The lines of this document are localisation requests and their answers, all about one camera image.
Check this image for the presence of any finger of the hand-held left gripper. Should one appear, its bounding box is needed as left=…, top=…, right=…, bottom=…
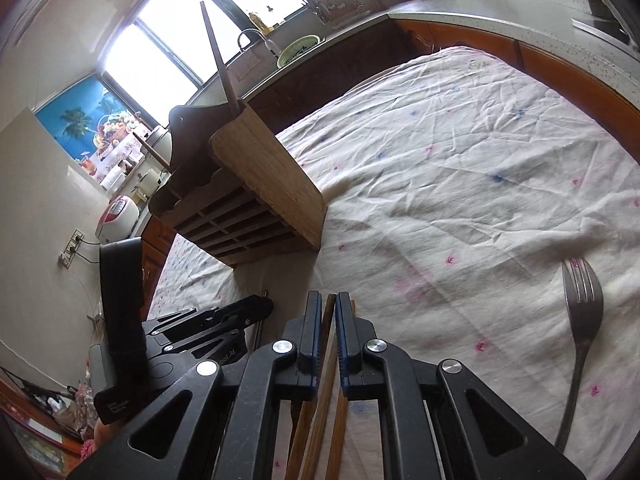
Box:
left=141, top=295, right=275, bottom=341
left=150, top=329, right=251, bottom=367

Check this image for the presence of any bamboo utensil holder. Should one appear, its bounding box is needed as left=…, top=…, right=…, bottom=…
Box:
left=148, top=100, right=328, bottom=268

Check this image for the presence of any white and red rice cooker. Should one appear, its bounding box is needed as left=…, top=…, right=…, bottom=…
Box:
left=94, top=195, right=141, bottom=242

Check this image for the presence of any black power cable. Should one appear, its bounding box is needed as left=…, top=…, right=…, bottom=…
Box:
left=70, top=237, right=103, bottom=266

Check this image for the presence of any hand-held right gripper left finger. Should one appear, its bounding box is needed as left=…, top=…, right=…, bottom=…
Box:
left=65, top=290, right=325, bottom=480

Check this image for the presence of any green colander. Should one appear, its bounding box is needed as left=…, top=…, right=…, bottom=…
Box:
left=276, top=35, right=321, bottom=68

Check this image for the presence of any steel sink faucet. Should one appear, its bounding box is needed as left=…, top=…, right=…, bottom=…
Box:
left=236, top=28, right=281, bottom=58

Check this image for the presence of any patterned plastic bag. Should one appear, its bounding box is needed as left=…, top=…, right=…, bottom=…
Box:
left=52, top=382, right=101, bottom=441

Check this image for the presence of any blue palm tree poster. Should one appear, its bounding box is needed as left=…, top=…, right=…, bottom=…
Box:
left=34, top=74, right=151, bottom=183

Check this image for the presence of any pink dishcloth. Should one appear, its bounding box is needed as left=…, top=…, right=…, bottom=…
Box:
left=235, top=52, right=263, bottom=81

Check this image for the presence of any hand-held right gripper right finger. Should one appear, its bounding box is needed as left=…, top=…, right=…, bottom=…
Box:
left=334, top=291, right=588, bottom=480

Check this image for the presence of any kitchen window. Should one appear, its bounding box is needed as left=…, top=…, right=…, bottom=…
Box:
left=97, top=0, right=401, bottom=91

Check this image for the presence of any steel fork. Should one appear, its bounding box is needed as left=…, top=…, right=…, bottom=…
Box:
left=554, top=256, right=606, bottom=453

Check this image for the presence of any steel gas stove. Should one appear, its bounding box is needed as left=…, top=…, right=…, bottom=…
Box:
left=570, top=0, right=640, bottom=46

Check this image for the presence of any white wall socket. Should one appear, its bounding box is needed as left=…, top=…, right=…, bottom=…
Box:
left=57, top=229, right=85, bottom=268

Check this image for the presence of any small white cooker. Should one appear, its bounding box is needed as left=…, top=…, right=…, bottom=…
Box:
left=137, top=169, right=162, bottom=198

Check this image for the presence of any large white cooker pot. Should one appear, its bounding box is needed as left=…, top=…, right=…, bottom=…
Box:
left=145, top=125, right=173, bottom=161

